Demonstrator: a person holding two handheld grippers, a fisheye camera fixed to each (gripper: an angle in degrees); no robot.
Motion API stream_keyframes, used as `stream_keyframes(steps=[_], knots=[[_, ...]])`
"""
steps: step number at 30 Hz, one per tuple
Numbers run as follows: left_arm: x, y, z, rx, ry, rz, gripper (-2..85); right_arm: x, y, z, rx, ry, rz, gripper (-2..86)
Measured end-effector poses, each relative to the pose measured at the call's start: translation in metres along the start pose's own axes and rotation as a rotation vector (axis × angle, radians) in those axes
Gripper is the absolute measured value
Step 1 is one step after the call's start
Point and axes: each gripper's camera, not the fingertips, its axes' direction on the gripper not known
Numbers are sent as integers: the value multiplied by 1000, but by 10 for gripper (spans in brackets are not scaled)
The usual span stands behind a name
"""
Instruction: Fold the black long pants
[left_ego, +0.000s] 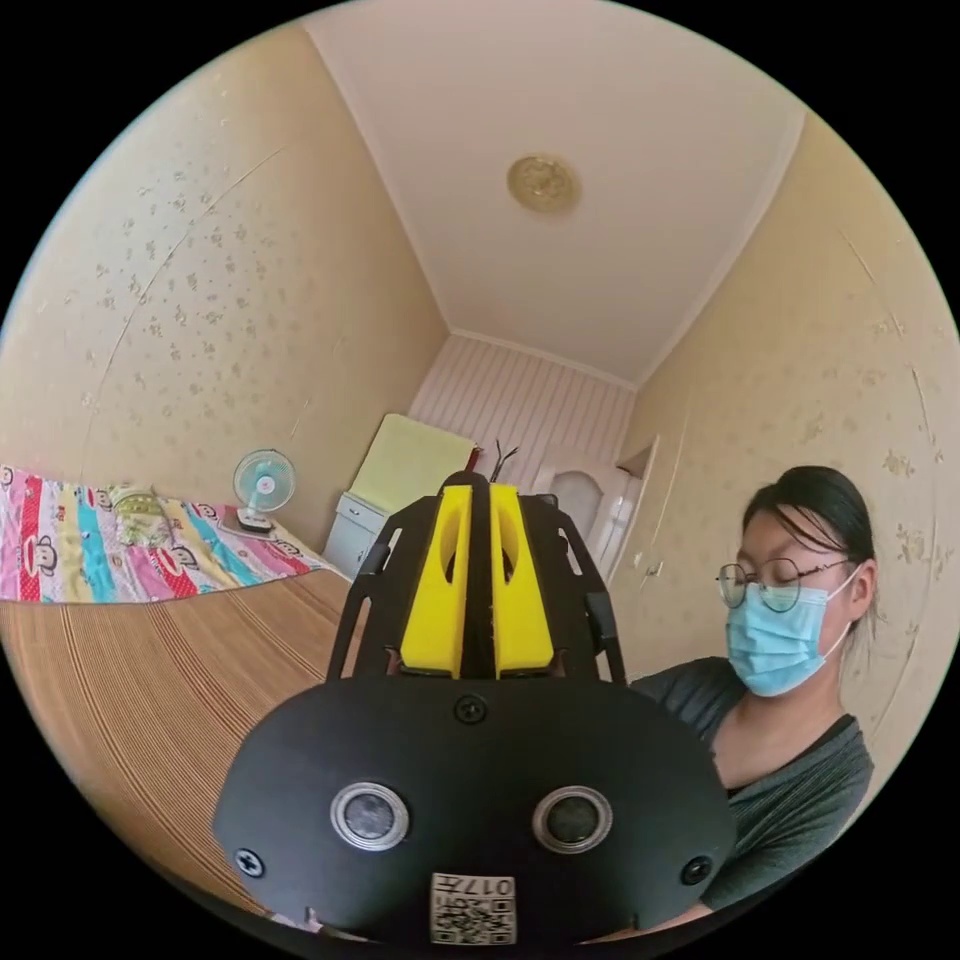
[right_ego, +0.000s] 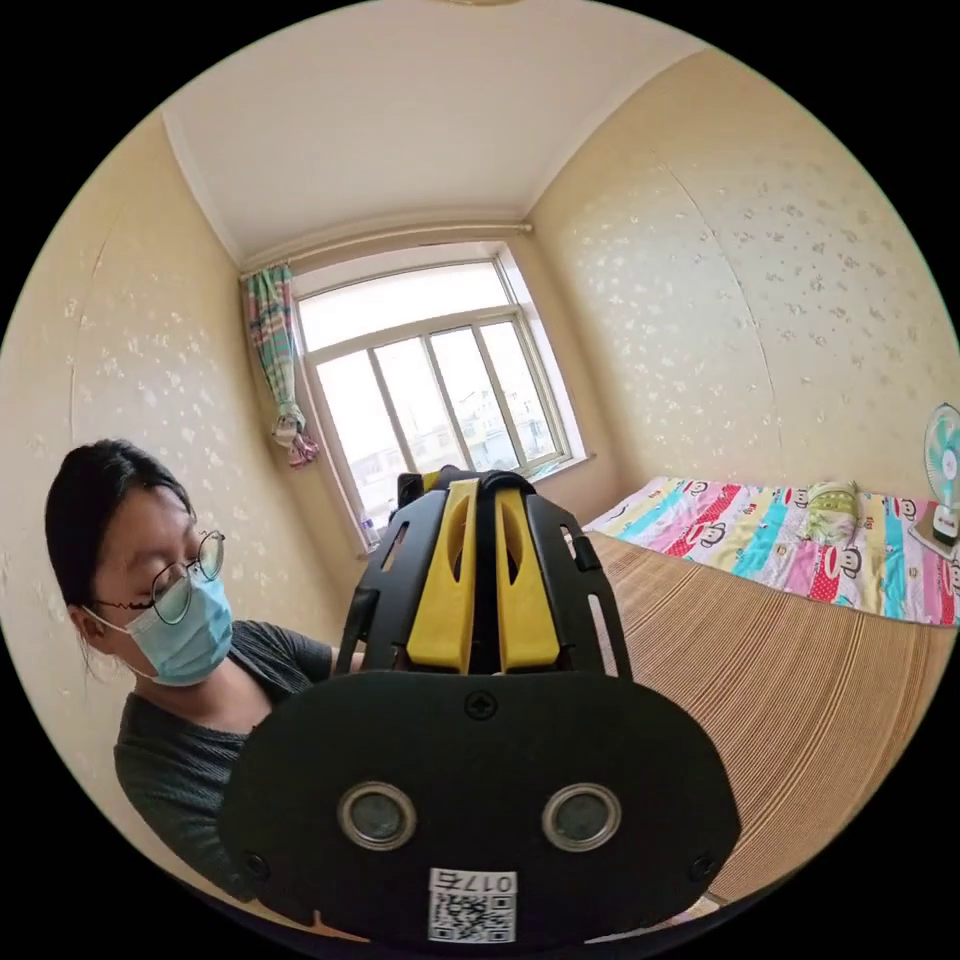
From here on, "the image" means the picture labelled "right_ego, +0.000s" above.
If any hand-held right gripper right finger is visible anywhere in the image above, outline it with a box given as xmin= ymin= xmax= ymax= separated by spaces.
xmin=493 ymin=493 xmax=559 ymax=675

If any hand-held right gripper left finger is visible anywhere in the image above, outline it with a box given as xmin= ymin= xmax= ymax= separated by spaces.
xmin=406 ymin=479 xmax=480 ymax=673

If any bed with woven mat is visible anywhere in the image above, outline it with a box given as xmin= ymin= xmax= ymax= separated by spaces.
xmin=581 ymin=476 xmax=960 ymax=910

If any person's body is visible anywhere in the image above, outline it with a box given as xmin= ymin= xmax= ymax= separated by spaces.
xmin=44 ymin=438 xmax=370 ymax=904

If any striped pastel curtain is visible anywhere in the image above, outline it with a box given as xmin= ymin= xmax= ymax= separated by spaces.
xmin=241 ymin=263 xmax=321 ymax=469

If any green pillow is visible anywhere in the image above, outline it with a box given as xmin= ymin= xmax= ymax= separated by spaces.
xmin=803 ymin=479 xmax=861 ymax=540

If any white and green fan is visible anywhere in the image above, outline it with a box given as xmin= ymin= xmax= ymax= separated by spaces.
xmin=908 ymin=402 xmax=960 ymax=560

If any window with white frame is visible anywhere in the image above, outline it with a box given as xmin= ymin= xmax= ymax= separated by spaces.
xmin=287 ymin=239 xmax=595 ymax=558

